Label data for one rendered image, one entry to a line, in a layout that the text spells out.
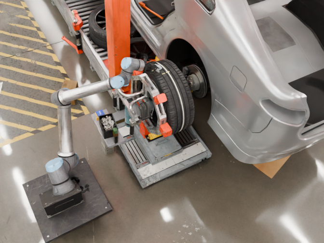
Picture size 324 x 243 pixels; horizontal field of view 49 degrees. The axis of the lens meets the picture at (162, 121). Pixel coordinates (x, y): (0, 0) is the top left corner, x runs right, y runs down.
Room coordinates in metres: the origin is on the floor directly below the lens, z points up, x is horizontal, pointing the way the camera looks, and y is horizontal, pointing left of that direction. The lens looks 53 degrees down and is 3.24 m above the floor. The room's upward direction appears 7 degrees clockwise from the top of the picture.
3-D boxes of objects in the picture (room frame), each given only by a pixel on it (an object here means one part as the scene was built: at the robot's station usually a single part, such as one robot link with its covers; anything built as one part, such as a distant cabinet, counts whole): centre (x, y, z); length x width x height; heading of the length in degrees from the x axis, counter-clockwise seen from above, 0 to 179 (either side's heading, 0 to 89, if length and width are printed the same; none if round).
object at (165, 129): (1.74, -0.04, 0.85); 0.09 x 0.08 x 0.07; 35
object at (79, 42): (3.39, 1.17, 0.30); 0.09 x 0.05 x 0.50; 35
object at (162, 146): (2.10, 0.01, 0.32); 0.40 x 0.30 x 0.28; 35
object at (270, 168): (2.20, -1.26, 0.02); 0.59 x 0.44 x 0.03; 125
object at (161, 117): (2.00, 0.15, 0.85); 0.54 x 0.07 x 0.54; 35
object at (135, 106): (1.96, 0.21, 0.85); 0.21 x 0.14 x 0.14; 125
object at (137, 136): (2.14, 0.04, 0.13); 0.50 x 0.36 x 0.10; 35
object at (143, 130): (2.02, 0.12, 0.48); 0.16 x 0.12 x 0.17; 125
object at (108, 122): (1.96, 0.50, 0.51); 0.20 x 0.14 x 0.13; 26
